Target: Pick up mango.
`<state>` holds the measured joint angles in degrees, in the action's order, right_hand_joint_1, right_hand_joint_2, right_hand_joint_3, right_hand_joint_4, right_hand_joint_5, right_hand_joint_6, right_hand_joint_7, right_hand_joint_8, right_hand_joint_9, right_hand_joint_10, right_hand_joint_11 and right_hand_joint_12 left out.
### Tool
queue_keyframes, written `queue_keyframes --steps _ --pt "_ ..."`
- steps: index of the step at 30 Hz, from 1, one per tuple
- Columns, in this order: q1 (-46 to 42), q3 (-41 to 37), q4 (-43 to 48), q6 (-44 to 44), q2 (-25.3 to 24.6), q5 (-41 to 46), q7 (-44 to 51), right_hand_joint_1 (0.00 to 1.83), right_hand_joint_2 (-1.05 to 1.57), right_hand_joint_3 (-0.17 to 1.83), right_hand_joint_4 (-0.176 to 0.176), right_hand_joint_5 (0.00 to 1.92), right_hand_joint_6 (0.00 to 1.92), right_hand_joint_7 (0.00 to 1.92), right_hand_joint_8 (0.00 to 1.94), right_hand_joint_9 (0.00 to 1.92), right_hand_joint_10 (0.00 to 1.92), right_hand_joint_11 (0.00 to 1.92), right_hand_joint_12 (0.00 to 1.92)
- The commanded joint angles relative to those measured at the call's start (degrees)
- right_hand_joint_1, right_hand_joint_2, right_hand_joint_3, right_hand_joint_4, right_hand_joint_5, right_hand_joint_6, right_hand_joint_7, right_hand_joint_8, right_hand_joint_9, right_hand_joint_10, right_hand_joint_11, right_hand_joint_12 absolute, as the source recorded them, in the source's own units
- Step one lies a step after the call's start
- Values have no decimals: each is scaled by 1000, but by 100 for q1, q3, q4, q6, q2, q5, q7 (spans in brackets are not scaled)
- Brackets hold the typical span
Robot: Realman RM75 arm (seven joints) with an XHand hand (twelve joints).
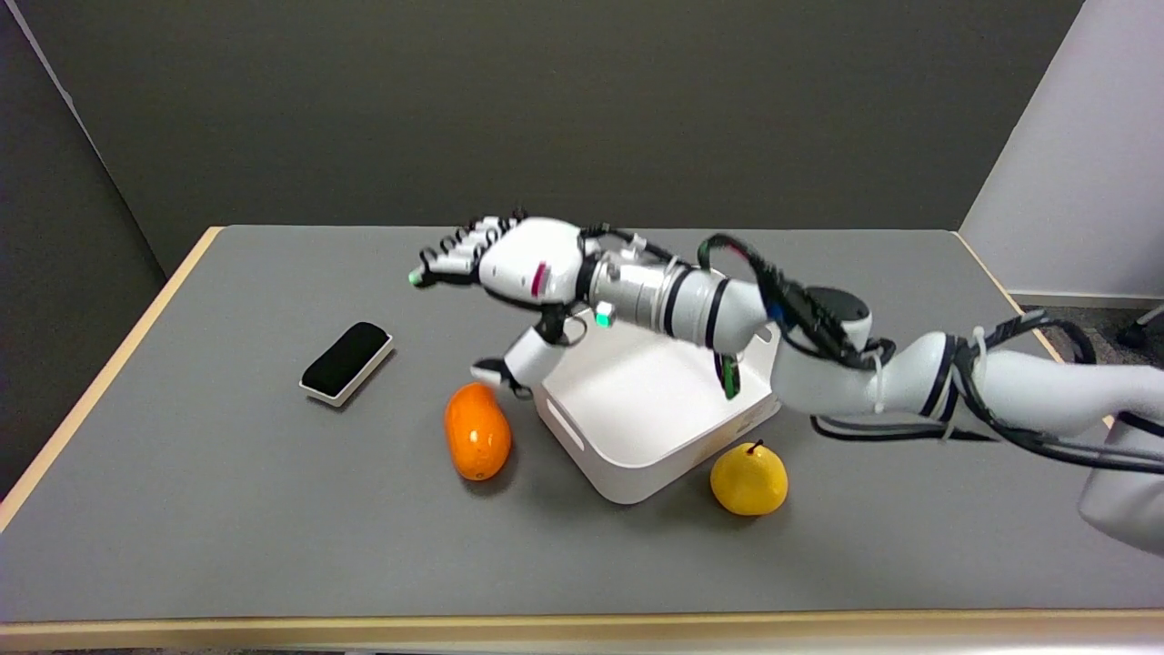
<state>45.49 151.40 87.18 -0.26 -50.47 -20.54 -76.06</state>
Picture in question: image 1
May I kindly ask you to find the black eraser with white base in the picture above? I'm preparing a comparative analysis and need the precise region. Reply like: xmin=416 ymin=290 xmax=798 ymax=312
xmin=299 ymin=320 xmax=395 ymax=408

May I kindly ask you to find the orange mango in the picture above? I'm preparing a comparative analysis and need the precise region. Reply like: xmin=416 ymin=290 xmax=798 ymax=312
xmin=444 ymin=382 xmax=513 ymax=482

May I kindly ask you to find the white plastic storage bin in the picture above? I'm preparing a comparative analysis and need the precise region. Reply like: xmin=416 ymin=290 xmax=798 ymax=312
xmin=531 ymin=305 xmax=784 ymax=506

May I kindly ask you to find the yellow pear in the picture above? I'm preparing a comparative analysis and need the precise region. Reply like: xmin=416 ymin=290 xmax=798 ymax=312
xmin=710 ymin=440 xmax=789 ymax=518

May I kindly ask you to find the green and black cable loop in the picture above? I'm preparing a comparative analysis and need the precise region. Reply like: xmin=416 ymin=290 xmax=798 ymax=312
xmin=713 ymin=349 xmax=743 ymax=402

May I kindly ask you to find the short black wrist cable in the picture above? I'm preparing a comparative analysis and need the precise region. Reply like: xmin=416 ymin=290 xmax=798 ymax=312
xmin=580 ymin=222 xmax=679 ymax=270

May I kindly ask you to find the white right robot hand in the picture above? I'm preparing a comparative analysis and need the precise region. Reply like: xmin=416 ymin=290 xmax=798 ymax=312
xmin=408 ymin=210 xmax=592 ymax=398

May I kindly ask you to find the long black cable bundle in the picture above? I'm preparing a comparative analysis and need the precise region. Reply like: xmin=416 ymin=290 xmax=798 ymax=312
xmin=697 ymin=233 xmax=1164 ymax=476

